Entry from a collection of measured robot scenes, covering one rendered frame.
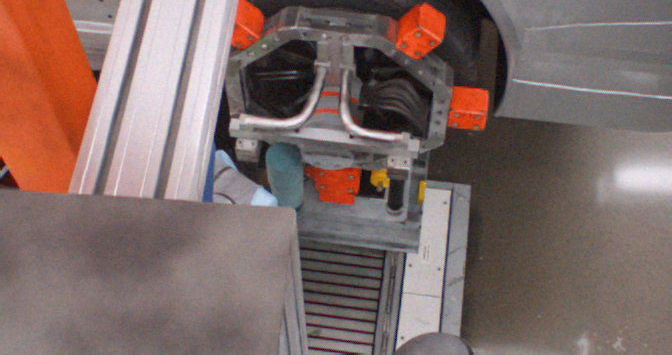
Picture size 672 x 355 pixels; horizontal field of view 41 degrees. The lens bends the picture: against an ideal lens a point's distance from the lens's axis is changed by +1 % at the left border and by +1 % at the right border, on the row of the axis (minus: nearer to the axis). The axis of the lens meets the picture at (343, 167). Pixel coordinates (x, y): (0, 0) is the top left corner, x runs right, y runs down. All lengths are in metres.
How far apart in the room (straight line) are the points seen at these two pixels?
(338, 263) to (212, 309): 2.27
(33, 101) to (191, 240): 1.02
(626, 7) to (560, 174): 1.23
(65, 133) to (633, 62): 1.24
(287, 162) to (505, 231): 1.02
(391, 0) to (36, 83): 0.79
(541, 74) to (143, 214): 1.60
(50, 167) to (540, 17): 1.07
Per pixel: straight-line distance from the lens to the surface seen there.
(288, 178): 2.24
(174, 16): 0.78
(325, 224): 2.80
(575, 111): 2.28
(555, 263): 2.98
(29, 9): 1.53
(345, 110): 1.96
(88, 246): 0.66
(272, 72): 2.28
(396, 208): 2.10
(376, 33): 1.96
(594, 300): 2.95
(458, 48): 2.09
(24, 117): 1.70
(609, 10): 2.01
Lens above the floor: 2.60
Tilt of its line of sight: 58 degrees down
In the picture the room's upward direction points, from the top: straight up
